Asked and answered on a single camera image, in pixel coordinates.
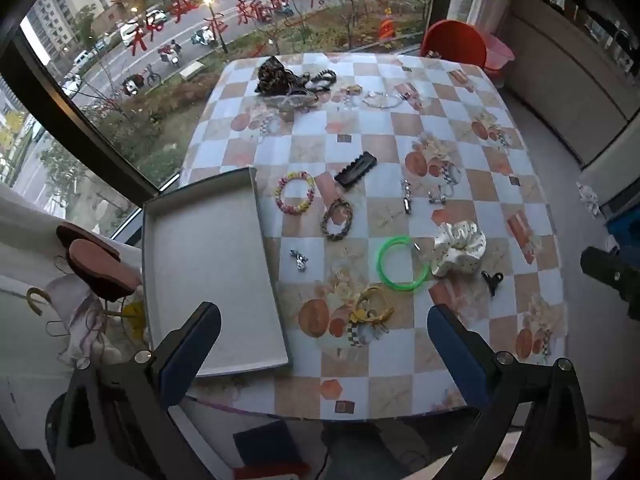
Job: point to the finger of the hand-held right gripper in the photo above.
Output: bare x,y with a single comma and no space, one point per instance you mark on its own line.
615,277

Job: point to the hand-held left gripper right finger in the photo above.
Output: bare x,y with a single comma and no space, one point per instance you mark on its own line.
452,350

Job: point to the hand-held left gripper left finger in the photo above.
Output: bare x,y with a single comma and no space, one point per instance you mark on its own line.
194,347

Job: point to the small black claw clip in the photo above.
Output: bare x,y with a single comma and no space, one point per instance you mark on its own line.
492,280

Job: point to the grey shallow tray box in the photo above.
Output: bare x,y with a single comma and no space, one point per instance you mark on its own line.
210,260

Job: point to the white polka dot scrunchie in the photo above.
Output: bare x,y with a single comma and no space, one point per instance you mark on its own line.
457,250

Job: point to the green plastic bangle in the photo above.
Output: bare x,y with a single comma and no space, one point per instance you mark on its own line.
382,265

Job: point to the silver earrings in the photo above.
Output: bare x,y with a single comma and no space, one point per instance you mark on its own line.
439,195

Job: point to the black toothed hair clip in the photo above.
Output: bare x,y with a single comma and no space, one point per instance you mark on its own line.
355,170

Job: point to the blue box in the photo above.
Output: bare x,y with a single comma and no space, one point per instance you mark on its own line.
625,232

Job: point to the white patterned cloth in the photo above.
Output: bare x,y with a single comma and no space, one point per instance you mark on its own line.
589,199

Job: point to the maroon slipper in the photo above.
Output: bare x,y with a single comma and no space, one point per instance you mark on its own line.
82,237
105,270

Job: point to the dark blue notebook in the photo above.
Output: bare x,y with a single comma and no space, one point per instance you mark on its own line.
267,445

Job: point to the white crumpled cloth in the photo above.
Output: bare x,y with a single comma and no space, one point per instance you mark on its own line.
75,320

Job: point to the wooden hanger hook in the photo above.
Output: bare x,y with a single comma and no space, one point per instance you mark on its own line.
36,295

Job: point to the beige cabinet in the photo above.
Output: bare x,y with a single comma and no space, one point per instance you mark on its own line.
565,75

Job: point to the checked printed tablecloth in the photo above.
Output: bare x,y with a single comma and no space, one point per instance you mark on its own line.
350,125

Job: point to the pink plastic basin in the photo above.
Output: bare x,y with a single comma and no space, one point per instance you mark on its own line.
497,52

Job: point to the small brown hair clip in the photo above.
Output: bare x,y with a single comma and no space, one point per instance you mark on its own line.
407,92

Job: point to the clear hair claw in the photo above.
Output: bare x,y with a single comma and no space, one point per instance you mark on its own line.
292,101

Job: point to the leopard print scrunchie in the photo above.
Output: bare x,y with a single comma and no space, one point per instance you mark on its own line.
272,76

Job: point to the red plastic chair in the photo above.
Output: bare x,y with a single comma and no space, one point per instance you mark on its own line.
452,42

